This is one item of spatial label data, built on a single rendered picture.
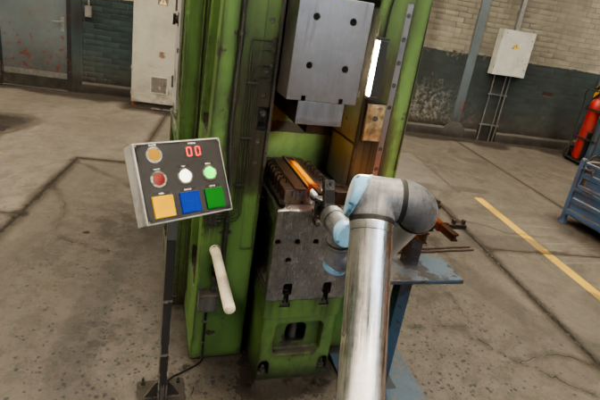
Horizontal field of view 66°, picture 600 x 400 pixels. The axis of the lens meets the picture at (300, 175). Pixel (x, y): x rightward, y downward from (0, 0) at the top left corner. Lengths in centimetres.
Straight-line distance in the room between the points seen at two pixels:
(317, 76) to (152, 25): 548
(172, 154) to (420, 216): 89
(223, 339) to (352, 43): 155
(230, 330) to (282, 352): 28
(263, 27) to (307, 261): 100
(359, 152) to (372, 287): 113
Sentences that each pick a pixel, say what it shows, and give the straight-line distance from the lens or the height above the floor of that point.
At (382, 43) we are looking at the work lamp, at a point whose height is 162.
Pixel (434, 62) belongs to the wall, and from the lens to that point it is 843.
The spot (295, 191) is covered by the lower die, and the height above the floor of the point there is 98.
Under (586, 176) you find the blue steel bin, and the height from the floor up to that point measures 56.
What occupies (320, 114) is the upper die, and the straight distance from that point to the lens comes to 189.
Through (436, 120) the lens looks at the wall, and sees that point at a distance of 866.
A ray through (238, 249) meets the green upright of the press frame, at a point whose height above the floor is 62.
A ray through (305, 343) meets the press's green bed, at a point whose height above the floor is 17.
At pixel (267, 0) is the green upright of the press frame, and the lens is 192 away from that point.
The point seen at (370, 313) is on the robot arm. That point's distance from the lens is 113.
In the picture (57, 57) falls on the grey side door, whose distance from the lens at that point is 827.
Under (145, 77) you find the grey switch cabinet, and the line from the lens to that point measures 728.
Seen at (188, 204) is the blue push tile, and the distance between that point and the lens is 167.
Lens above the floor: 169
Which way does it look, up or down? 19 degrees down
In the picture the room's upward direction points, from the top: 9 degrees clockwise
